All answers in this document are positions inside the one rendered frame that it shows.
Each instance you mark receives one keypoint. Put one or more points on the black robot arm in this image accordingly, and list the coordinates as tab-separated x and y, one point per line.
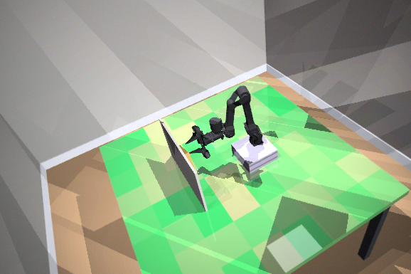
219	129

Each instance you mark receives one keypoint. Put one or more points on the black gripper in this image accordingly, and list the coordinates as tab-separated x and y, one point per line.
204	141

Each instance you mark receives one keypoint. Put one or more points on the yellow picture frame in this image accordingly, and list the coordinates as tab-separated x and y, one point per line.
187	155

